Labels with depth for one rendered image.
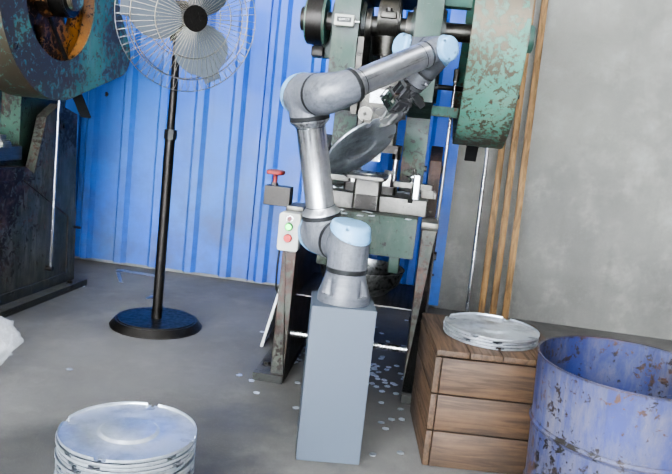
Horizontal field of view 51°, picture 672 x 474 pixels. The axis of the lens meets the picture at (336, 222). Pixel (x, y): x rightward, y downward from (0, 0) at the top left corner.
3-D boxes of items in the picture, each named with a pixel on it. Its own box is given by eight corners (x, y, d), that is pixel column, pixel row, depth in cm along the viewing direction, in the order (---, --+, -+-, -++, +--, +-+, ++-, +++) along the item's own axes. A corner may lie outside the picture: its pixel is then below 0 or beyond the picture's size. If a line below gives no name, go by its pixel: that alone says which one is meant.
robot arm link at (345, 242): (340, 272, 193) (346, 223, 191) (315, 261, 204) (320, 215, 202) (376, 271, 200) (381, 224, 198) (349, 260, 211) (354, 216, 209)
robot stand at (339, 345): (358, 465, 201) (377, 311, 194) (295, 460, 200) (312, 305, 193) (354, 437, 218) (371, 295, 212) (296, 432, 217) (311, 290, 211)
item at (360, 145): (332, 136, 231) (331, 134, 231) (319, 183, 255) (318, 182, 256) (405, 109, 241) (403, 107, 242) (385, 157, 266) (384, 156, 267)
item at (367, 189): (381, 215, 245) (385, 177, 243) (341, 211, 246) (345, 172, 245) (385, 208, 269) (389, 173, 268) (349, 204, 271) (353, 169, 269)
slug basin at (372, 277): (399, 306, 261) (403, 279, 260) (309, 293, 265) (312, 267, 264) (403, 286, 295) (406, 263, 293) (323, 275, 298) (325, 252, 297)
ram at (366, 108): (393, 146, 258) (403, 63, 254) (352, 141, 260) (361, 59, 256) (395, 145, 275) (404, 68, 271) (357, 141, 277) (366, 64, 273)
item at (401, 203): (426, 217, 258) (428, 201, 257) (305, 203, 263) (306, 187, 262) (426, 209, 287) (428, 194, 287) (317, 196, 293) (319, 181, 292)
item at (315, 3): (332, 54, 261) (338, -9, 258) (301, 51, 262) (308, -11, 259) (340, 60, 283) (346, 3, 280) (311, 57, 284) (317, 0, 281)
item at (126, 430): (170, 473, 137) (170, 470, 137) (29, 451, 140) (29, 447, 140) (212, 415, 166) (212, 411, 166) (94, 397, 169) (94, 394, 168)
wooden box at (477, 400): (552, 479, 204) (570, 364, 199) (421, 465, 204) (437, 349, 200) (519, 421, 244) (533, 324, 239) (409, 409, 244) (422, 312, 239)
